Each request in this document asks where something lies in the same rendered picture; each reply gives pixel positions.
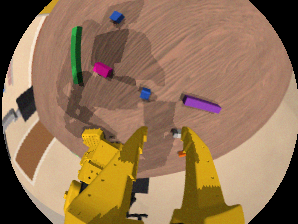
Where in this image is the small blue cube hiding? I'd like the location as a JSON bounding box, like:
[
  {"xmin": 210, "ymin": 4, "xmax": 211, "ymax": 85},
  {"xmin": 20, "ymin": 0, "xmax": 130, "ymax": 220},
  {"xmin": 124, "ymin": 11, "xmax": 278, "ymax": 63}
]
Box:
[
  {"xmin": 109, "ymin": 11, "xmax": 125, "ymax": 24},
  {"xmin": 140, "ymin": 87, "xmax": 151, "ymax": 100}
]

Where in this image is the magenta rod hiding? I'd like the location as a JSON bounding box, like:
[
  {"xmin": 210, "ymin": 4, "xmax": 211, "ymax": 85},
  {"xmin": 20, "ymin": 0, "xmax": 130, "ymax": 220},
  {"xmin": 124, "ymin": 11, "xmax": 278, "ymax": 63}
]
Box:
[{"xmin": 93, "ymin": 62, "xmax": 113, "ymax": 78}]

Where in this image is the green rod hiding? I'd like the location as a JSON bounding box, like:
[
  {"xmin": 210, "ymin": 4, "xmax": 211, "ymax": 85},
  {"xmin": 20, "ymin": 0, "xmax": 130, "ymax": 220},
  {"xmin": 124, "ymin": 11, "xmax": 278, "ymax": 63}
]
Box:
[{"xmin": 71, "ymin": 26, "xmax": 83, "ymax": 84}]

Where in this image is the purple rod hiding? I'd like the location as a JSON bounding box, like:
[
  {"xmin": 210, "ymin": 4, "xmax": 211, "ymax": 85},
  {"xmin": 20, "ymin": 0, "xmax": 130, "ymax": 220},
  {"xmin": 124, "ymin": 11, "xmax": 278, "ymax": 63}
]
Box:
[{"xmin": 182, "ymin": 94, "xmax": 222, "ymax": 114}]

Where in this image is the orange rod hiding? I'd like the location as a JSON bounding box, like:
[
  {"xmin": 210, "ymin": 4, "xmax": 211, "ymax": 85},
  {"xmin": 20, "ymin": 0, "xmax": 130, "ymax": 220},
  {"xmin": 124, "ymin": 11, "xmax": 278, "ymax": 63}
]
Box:
[{"xmin": 178, "ymin": 151, "xmax": 186, "ymax": 157}]

